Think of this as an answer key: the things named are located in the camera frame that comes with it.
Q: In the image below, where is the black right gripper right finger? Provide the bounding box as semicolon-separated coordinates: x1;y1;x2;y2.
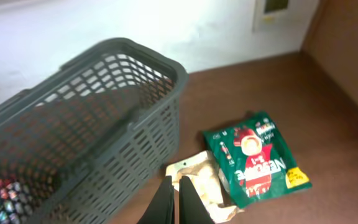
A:
179;176;214;224

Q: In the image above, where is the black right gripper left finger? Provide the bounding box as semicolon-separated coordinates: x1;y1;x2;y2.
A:
137;175;175;224

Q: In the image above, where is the beige paper pouch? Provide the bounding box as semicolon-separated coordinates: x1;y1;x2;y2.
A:
165;151;243;223

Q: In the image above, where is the green Nescafe coffee bag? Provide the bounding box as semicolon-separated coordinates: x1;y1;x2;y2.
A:
203;111;312;208

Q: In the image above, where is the grey plastic basket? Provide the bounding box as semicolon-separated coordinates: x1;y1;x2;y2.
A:
0;38;189;223

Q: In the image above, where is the white wall device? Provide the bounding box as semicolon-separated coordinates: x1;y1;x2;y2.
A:
252;0;295;32

